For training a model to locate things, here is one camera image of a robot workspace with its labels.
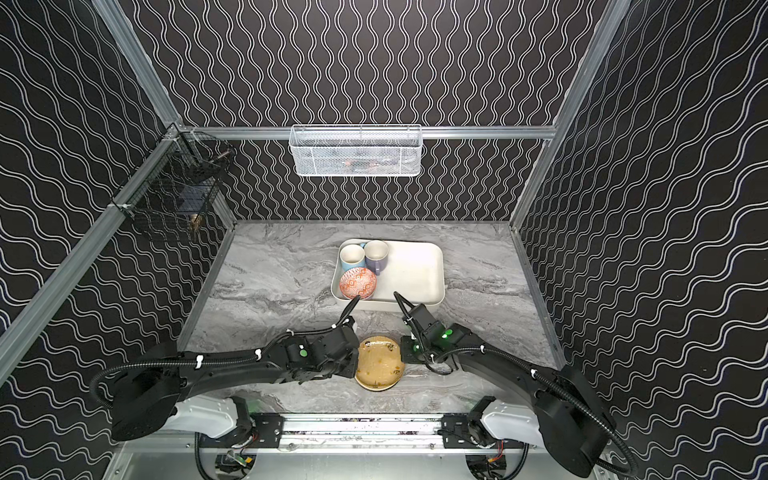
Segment white plastic bin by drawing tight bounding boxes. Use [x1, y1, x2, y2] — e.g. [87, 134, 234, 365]
[358, 240, 446, 312]

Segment black wire wall basket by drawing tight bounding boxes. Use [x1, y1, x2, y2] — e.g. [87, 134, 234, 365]
[117, 131, 236, 244]

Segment red patterned bowl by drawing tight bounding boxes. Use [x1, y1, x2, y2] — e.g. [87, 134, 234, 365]
[338, 267, 378, 300]

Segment aluminium frame corner post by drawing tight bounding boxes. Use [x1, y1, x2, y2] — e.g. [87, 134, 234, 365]
[92, 0, 182, 126]

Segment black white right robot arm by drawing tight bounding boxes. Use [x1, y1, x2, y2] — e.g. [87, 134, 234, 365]
[395, 295, 637, 478]

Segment purple ceramic mug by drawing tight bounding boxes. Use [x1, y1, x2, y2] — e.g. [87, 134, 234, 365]
[363, 240, 390, 276]

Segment light blue ceramic mug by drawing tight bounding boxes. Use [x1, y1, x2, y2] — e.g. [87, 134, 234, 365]
[339, 244, 366, 272]

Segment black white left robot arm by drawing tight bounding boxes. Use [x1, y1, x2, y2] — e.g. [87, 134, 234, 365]
[89, 315, 359, 441]

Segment white mesh wall basket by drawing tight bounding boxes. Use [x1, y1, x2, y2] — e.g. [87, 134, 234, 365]
[289, 124, 424, 177]

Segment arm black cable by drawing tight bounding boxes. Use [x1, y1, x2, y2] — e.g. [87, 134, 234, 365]
[88, 356, 265, 409]
[533, 371, 642, 480]

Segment yellow round plate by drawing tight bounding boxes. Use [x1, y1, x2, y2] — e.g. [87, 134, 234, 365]
[354, 336, 405, 392]

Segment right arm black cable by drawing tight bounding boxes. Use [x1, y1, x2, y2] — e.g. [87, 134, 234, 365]
[533, 371, 642, 480]

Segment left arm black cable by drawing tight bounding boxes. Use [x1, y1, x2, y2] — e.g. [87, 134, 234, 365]
[88, 356, 265, 409]

